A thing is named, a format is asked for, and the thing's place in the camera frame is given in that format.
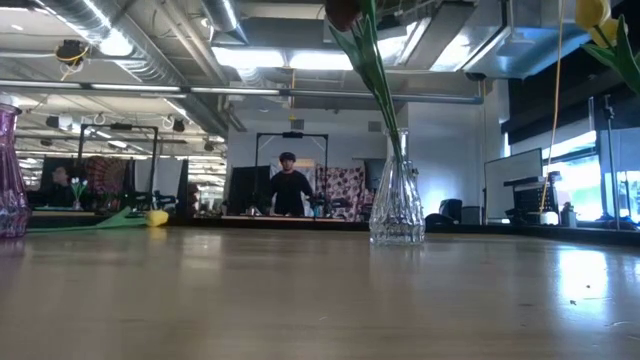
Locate yellow hanging cable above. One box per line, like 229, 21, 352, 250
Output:
538, 0, 568, 214

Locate large silver spiral duct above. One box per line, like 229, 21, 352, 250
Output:
39, 0, 231, 136

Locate small silver spiral duct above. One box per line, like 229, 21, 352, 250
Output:
201, 0, 247, 45

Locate black metal frame rig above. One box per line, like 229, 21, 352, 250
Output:
77, 123, 160, 216
253, 131, 330, 217

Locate bright ceiling light panel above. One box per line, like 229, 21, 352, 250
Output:
211, 46, 360, 72

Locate pink patterned cloth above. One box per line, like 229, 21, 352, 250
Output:
315, 166, 376, 221

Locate small grey bottle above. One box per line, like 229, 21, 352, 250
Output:
560, 201, 577, 229

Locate black pole stand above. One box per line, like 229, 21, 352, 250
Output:
601, 93, 622, 231

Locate grey waste bin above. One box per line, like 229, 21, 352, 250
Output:
460, 205, 483, 226

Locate seated person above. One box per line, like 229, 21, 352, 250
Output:
49, 166, 76, 207

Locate red tulip with thin stem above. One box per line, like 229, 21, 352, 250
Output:
324, 0, 404, 166

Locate small vase with white tulips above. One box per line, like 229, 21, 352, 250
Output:
71, 177, 89, 211

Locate black panel screen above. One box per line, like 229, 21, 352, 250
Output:
227, 165, 272, 216

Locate clear cut glass vase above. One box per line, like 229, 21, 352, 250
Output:
368, 128, 426, 246

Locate ceiling cable reel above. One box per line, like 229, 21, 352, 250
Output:
54, 38, 91, 81

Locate grey horizontal ceiling pipe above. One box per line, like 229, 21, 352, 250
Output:
0, 78, 484, 105

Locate purple glass vase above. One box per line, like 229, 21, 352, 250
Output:
0, 103, 32, 240

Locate black equipment shelf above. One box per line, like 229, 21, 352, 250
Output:
502, 171, 562, 226

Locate whiteboard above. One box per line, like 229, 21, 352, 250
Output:
483, 147, 544, 222

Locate red mandala tapestry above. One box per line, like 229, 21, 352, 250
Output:
82, 156, 126, 211

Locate black office chair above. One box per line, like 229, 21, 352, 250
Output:
422, 198, 464, 226

